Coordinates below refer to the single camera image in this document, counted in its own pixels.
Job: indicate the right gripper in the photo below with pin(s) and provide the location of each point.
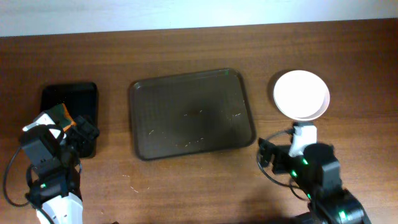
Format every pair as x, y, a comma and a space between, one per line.
270, 155

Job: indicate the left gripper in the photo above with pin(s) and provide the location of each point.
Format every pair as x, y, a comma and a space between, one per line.
84, 131

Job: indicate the green orange sponge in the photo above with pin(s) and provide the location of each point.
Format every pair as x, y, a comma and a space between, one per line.
61, 117

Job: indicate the white plate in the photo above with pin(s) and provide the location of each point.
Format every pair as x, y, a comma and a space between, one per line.
310, 112
297, 88

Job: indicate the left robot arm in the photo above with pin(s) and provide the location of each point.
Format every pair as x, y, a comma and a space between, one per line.
53, 176

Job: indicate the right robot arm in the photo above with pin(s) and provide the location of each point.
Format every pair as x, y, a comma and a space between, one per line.
317, 174

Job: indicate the black rectangular tray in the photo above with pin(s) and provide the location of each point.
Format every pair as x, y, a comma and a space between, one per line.
79, 98

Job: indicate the dark brown serving tray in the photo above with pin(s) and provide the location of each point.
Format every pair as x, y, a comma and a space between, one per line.
190, 113

